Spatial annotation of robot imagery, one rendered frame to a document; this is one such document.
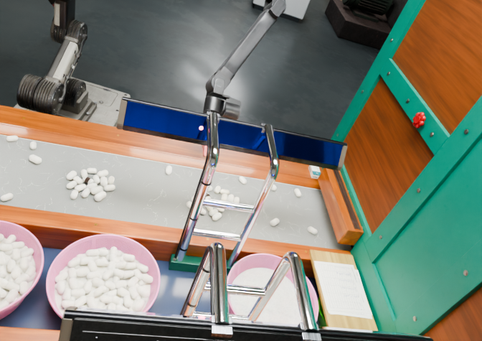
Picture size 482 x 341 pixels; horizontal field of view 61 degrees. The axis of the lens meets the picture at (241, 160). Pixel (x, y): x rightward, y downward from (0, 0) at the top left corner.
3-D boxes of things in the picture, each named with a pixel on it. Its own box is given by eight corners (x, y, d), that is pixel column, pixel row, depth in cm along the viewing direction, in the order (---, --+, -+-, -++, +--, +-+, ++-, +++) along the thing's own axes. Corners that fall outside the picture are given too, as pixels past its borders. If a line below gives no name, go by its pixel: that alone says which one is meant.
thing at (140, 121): (120, 111, 106) (123, 87, 102) (333, 153, 122) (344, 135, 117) (115, 129, 100) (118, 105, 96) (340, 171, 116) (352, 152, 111)
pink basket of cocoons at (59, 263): (39, 265, 107) (39, 243, 101) (140, 247, 120) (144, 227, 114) (53, 365, 90) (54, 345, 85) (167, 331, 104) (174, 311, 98)
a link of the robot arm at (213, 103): (203, 96, 143) (209, 92, 138) (221, 101, 145) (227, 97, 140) (200, 115, 141) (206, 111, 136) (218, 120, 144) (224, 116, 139)
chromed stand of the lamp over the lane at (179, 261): (171, 220, 132) (204, 107, 104) (231, 227, 137) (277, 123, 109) (168, 270, 117) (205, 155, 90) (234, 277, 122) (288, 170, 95)
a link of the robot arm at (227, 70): (265, 6, 156) (278, -6, 146) (275, 16, 158) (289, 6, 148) (200, 88, 145) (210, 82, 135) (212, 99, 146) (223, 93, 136)
